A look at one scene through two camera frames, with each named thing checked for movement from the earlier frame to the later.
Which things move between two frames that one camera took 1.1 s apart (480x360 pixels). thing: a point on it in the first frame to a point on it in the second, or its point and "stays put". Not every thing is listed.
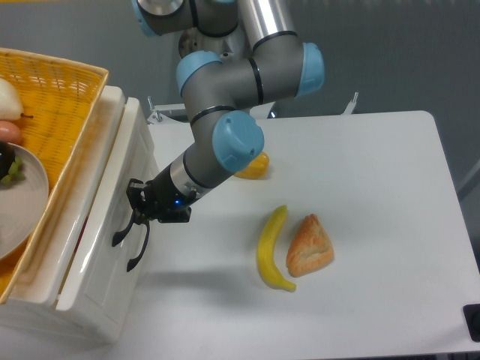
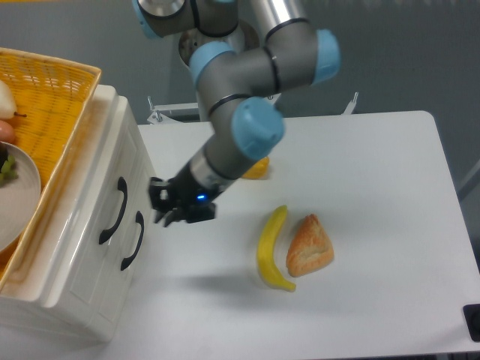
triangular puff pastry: [311, 250] stays put
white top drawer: [118, 247] to [85, 245]
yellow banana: [265, 251] stays put
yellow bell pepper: [257, 169] stays put
